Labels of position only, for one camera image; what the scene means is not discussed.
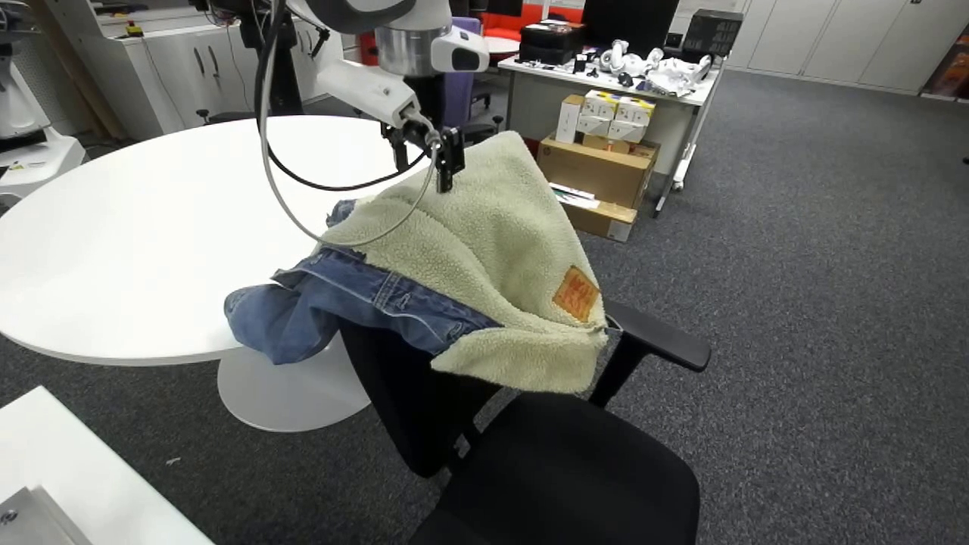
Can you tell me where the black printer box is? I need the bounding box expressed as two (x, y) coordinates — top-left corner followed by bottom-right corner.
(518, 24), (583, 64)

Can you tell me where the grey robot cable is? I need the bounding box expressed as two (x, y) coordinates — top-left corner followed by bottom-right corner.
(255, 0), (443, 249)

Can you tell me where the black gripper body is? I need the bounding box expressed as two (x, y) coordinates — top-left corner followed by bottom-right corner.
(405, 121), (466, 195)

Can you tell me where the white round table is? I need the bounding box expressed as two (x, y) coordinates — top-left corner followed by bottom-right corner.
(0, 114), (404, 434)

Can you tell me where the black monitor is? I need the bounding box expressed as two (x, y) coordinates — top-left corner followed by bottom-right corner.
(583, 0), (677, 54)

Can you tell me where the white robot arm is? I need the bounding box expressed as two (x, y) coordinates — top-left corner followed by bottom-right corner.
(255, 0), (491, 192)

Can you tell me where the black office chair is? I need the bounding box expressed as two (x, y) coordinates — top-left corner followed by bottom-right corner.
(339, 302), (711, 545)

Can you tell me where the white robot base platform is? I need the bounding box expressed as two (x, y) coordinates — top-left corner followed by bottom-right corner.
(0, 387), (216, 545)

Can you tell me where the large cardboard box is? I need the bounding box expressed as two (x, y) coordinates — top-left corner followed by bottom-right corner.
(538, 140), (657, 242)

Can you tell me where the denim coat with sherpa lining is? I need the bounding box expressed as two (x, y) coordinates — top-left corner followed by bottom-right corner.
(225, 129), (608, 393)

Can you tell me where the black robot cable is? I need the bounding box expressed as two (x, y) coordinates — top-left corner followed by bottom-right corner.
(264, 0), (439, 197)

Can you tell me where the white low cabinet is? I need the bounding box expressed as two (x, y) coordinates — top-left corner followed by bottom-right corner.
(93, 0), (261, 140)

